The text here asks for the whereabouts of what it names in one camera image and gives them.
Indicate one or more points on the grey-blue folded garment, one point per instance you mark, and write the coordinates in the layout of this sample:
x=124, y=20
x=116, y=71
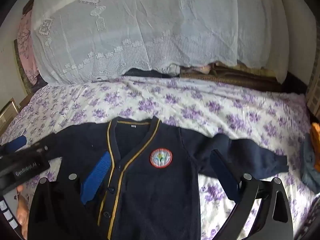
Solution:
x=308, y=165

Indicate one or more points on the purple floral bedsheet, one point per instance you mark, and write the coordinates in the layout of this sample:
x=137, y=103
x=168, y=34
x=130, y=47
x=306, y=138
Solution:
x=200, y=105

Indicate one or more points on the person's left hand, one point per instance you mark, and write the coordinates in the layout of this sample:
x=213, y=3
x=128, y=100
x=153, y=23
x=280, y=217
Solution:
x=21, y=210

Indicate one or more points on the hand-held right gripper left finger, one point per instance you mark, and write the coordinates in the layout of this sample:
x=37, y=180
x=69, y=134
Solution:
x=96, y=177

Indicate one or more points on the navy cardigan with yellow trim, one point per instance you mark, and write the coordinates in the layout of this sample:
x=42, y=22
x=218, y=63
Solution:
x=155, y=200

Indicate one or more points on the orange folded garment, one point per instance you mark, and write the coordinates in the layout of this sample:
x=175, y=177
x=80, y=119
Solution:
x=316, y=135

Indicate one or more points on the wooden frame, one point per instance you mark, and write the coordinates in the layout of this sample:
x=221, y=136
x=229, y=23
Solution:
x=8, y=112

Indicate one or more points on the pink floral cloth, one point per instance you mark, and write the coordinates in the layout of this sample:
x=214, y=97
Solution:
x=26, y=52

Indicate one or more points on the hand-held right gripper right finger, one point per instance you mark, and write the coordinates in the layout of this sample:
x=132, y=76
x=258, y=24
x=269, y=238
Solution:
x=225, y=177

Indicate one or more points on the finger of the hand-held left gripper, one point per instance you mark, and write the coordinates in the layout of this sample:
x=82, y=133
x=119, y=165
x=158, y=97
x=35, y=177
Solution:
x=16, y=142

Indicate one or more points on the white lace cover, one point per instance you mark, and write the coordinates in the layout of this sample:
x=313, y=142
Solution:
x=150, y=30

